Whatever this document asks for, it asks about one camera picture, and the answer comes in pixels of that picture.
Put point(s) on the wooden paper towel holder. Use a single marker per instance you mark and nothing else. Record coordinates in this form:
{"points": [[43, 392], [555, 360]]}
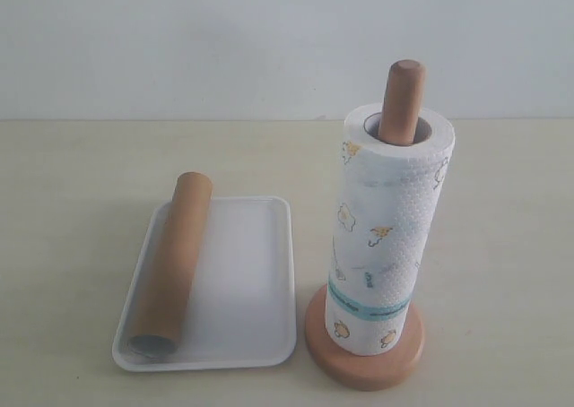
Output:
{"points": [[401, 106]]}

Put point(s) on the white rectangular tray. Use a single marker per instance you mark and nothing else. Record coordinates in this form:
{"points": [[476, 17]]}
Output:
{"points": [[242, 308]]}

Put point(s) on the printed white paper towel roll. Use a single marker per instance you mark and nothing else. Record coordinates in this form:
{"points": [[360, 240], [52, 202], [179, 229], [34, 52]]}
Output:
{"points": [[386, 203]]}

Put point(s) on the brown cardboard tube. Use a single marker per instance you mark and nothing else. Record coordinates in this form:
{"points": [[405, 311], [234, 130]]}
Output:
{"points": [[161, 309]]}

